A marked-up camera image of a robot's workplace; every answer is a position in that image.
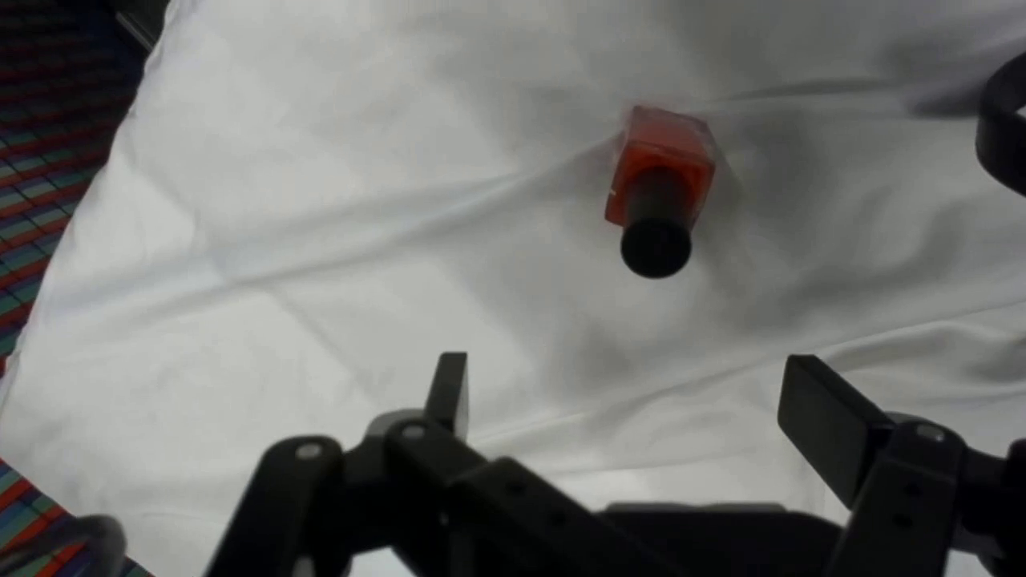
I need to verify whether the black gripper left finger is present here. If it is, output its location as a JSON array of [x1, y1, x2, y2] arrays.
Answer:
[[202, 349, 604, 577]]

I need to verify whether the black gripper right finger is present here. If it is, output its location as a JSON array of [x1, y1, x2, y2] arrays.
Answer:
[[777, 353, 1026, 577]]

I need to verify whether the red-orange square nail polish bottle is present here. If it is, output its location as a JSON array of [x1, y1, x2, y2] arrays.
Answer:
[[604, 104, 717, 281]]

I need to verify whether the white tablecloth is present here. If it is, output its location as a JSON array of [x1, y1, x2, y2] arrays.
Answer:
[[0, 0, 1026, 577]]

